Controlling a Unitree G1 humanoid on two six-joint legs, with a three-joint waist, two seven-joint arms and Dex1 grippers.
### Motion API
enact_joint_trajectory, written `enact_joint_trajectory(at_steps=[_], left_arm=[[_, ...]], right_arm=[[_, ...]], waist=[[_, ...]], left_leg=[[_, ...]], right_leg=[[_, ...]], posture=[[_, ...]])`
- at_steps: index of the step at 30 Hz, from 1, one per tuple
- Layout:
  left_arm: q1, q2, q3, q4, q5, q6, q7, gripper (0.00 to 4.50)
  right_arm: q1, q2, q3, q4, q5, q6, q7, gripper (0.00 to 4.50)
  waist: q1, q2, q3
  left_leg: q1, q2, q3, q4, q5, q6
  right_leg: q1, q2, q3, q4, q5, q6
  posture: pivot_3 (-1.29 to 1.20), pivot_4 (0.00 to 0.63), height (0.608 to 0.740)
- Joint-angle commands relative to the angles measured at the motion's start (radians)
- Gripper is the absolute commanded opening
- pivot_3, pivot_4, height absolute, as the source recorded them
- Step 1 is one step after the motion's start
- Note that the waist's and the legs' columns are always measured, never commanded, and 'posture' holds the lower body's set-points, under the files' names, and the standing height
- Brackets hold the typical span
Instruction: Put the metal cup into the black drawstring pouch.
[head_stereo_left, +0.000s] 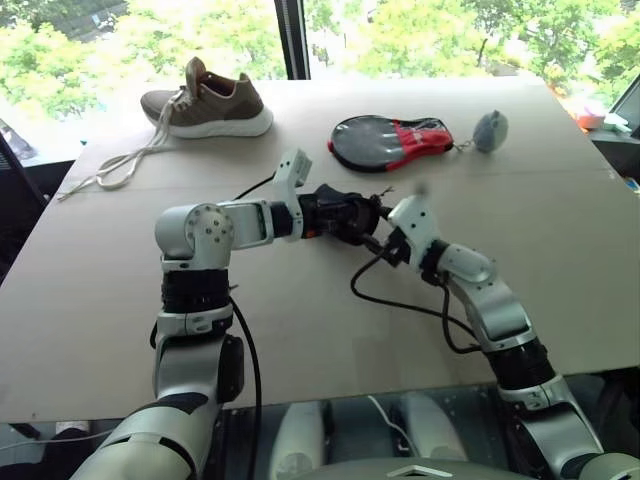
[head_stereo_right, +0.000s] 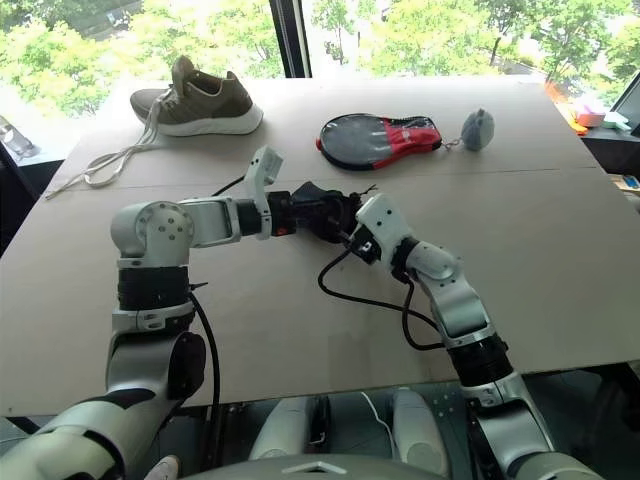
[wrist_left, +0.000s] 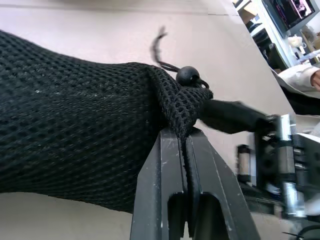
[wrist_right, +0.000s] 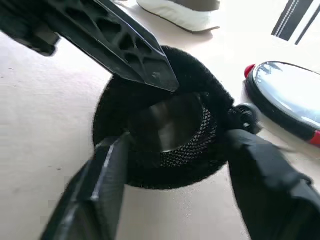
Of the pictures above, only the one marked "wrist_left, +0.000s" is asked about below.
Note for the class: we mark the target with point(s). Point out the dark computer monitor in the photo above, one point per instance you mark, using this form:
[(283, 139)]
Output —
[(291, 12)]

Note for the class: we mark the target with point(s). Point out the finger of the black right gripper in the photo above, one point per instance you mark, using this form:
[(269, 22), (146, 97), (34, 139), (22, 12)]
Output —
[(232, 117)]

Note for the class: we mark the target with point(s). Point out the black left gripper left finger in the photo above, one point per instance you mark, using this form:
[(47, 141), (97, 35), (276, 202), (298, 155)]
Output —
[(157, 180)]

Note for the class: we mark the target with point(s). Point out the person's bare hand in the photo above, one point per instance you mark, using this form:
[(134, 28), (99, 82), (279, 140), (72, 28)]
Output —
[(316, 78)]

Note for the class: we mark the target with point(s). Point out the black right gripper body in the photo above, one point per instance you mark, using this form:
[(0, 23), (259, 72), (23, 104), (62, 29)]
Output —
[(271, 160)]

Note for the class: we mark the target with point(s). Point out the white storage shelf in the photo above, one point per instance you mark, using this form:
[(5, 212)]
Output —
[(260, 32)]

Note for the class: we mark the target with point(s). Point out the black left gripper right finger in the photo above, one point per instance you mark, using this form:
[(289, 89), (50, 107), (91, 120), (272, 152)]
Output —
[(215, 180)]

